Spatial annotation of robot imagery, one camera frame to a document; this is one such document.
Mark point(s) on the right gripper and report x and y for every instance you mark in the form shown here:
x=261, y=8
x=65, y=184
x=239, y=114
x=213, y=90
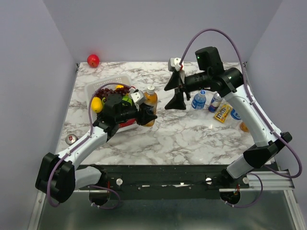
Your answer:
x=177, y=102

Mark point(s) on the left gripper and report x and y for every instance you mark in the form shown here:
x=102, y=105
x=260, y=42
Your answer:
x=144, y=110

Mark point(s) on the tall orange juice bottle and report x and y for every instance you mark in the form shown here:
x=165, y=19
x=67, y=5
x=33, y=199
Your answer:
x=151, y=99

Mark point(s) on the white bottle cap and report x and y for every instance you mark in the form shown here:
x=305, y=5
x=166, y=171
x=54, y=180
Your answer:
x=150, y=89

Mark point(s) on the blue label water bottle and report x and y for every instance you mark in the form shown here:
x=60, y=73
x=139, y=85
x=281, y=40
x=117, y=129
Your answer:
x=235, y=115

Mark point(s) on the small orange juice bottle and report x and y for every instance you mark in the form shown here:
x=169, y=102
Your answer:
x=243, y=127

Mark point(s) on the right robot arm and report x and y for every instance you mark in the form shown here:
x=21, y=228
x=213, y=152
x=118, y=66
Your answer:
x=268, y=139

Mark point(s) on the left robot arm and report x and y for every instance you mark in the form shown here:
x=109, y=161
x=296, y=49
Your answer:
x=58, y=174

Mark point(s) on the red dragon fruit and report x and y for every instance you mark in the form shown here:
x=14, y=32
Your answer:
x=127, y=123

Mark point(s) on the green apple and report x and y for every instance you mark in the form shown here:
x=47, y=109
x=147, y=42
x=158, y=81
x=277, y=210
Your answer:
x=127, y=101

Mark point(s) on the Red Bull can right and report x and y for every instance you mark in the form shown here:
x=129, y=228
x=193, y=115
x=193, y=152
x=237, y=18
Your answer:
x=215, y=102

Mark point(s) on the red bull can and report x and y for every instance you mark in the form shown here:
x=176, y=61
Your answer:
x=71, y=139
x=215, y=102

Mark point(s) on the yellow orange fruit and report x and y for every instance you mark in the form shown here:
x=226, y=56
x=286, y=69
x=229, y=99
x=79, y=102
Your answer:
x=119, y=87

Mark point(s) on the white plastic basket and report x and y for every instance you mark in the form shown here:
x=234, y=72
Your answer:
x=90, y=89

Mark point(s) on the dark red grape bunch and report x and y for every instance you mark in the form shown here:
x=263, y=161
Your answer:
x=105, y=92

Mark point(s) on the yellow M&M's candy pack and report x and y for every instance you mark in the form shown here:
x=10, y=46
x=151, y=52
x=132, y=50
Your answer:
x=223, y=113

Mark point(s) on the yellow lemon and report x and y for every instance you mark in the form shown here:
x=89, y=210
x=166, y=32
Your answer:
x=96, y=105

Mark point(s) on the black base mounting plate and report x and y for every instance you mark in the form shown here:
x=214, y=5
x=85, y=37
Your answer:
x=156, y=182

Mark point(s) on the red apple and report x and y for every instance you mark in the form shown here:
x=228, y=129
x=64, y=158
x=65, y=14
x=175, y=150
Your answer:
x=93, y=61

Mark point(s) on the Red Bull can left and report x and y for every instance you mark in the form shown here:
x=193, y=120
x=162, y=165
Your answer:
x=71, y=139

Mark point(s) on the aluminium frame rail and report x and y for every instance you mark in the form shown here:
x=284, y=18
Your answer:
x=270, y=181

